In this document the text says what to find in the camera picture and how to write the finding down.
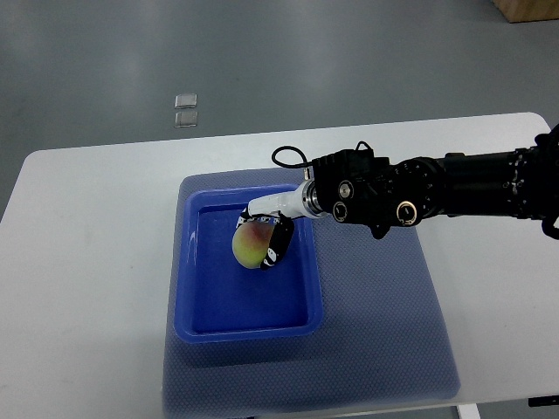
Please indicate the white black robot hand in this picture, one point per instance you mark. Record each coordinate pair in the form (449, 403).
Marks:
(279, 210)

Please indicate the yellow red peach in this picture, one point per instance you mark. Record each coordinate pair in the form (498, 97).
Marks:
(250, 243)

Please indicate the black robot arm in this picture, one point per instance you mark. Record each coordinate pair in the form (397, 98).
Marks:
(357, 187)

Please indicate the lower metal floor plate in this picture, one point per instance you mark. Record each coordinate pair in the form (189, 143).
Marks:
(185, 119)

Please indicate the metal floor plate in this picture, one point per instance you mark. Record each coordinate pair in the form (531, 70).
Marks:
(185, 100)
(185, 119)

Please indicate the upper metal floor plate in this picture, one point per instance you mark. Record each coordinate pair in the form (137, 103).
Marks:
(185, 100)

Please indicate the blue plastic tray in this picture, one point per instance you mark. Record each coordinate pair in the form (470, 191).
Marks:
(219, 300)

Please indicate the grey blue textured mat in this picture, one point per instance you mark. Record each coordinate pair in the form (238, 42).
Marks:
(382, 339)

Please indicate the white table leg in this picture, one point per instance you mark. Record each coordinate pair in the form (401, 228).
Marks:
(468, 411)

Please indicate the wooden box corner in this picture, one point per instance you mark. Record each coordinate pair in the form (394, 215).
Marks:
(527, 11)

